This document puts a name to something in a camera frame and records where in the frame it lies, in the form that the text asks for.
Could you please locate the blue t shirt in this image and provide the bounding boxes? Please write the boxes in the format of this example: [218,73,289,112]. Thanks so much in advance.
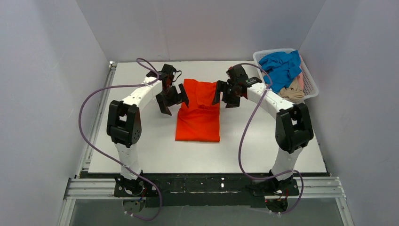
[258,50,302,93]

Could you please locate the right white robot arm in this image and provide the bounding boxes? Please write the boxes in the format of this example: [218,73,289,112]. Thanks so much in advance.
[212,64,314,192]

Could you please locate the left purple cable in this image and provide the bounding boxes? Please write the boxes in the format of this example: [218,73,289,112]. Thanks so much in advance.
[78,57,163,222]

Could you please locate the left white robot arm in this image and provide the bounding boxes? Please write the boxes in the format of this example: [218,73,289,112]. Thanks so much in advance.
[106,64,189,194]

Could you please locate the white plastic basket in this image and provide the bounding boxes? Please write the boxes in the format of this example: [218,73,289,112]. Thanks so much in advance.
[253,48,319,103]

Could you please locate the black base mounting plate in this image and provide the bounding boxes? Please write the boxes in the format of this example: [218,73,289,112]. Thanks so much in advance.
[113,173,300,208]

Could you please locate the beige t shirt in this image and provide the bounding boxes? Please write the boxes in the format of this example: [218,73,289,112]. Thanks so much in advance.
[278,78,305,103]

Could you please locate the pink t shirt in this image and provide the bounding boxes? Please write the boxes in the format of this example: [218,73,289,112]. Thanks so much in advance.
[290,55,304,93]

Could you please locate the aluminium frame rail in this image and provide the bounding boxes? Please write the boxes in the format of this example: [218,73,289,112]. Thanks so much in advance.
[57,62,354,226]

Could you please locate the orange t shirt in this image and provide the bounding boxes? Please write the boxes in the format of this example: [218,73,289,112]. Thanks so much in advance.
[175,79,220,143]

